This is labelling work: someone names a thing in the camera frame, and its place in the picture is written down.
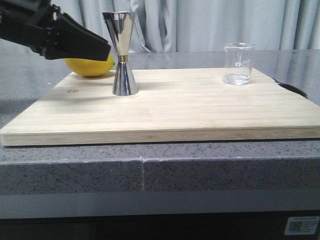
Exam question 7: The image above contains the yellow lemon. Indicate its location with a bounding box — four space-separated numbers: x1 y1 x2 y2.
63 54 115 77

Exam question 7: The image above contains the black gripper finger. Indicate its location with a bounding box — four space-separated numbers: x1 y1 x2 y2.
43 12 111 61

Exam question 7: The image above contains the white QR label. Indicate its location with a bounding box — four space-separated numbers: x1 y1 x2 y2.
284 216 320 236

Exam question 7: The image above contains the glass beaker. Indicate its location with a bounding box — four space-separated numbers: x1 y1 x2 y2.
223 42 256 86

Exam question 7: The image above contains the black board handle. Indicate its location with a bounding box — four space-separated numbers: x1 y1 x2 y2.
273 79 308 99

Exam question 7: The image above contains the steel double jigger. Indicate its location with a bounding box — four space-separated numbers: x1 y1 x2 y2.
102 11 138 97

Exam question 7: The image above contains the grey curtain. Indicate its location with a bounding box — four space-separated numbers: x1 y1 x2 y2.
55 0 320 53

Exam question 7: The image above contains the wooden cutting board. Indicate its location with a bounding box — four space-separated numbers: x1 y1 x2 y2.
0 68 320 146

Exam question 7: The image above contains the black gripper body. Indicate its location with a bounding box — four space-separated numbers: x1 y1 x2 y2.
0 0 60 56

